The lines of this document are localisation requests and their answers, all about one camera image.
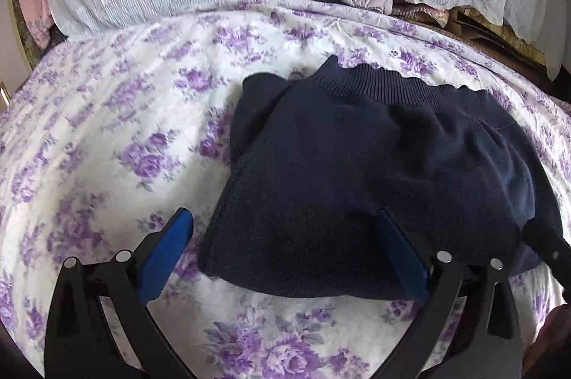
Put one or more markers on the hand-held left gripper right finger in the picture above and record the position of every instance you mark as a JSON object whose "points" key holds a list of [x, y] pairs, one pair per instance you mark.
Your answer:
{"points": [[401, 256]]}

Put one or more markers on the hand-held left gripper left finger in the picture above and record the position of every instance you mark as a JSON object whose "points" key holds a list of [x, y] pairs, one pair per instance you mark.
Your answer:
{"points": [[165, 258]]}

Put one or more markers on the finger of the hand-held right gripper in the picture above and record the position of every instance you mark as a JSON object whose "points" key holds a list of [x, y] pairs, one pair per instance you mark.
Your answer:
{"points": [[548, 245]]}

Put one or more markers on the navy blue cardigan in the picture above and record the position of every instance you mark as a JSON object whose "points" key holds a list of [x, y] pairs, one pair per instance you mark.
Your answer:
{"points": [[357, 182]]}

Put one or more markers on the purple floral bedsheet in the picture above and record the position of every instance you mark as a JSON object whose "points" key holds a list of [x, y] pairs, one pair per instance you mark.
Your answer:
{"points": [[111, 138]]}

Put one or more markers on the pink folded cloth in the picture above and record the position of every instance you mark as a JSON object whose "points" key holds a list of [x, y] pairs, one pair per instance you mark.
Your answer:
{"points": [[392, 4]]}

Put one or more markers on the golden wooden frame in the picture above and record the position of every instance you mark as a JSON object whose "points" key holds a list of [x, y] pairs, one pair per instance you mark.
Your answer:
{"points": [[20, 44]]}

